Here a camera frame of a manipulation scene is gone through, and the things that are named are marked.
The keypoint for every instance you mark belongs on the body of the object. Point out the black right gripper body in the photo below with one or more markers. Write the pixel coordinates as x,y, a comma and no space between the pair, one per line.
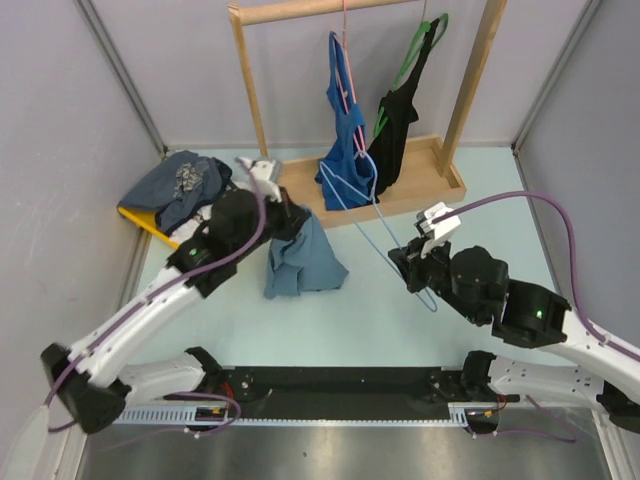
433,272

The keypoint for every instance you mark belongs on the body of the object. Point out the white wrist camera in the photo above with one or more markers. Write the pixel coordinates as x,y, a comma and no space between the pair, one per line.
436,225
265,171

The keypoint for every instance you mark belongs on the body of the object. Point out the pink wire hanger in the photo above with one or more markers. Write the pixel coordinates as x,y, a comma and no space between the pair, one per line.
346,83

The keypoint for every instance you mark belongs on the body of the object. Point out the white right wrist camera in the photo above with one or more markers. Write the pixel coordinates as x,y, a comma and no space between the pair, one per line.
436,225

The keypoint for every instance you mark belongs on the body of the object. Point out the light blue wire hanger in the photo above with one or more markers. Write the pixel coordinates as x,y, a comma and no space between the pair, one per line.
367,214

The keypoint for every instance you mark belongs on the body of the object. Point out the white garment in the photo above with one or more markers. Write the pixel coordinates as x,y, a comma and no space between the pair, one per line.
195,222

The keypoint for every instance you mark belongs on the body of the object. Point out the wooden clothes rack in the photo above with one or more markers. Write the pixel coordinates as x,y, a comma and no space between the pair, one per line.
428,174

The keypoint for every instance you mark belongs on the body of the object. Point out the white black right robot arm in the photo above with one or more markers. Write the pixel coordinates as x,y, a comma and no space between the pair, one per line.
528,316

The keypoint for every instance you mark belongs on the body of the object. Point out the grey-blue tank top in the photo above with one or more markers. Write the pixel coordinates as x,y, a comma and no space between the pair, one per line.
305,264

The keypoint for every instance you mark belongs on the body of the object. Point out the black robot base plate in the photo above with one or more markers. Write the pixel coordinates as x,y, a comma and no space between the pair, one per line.
351,394

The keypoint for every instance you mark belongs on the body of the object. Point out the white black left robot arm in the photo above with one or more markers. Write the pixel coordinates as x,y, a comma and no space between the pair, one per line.
94,379

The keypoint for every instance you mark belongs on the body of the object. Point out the yellow plastic tray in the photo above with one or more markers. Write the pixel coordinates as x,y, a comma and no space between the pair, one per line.
146,221

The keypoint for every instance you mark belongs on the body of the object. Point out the black tank top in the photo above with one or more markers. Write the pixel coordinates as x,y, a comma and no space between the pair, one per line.
387,150

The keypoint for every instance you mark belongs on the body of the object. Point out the royal blue tank top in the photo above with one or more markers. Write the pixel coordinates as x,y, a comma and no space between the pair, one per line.
341,157

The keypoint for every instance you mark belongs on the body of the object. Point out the green plastic hanger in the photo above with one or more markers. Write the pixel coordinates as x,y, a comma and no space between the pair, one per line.
405,84

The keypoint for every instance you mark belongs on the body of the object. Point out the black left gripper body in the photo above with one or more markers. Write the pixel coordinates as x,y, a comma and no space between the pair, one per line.
280,222

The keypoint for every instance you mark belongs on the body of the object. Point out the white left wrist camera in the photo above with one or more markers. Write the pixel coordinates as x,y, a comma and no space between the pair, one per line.
265,171

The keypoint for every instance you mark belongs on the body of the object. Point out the dark blue printed shirt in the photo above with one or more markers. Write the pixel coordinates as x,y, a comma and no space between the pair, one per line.
155,190

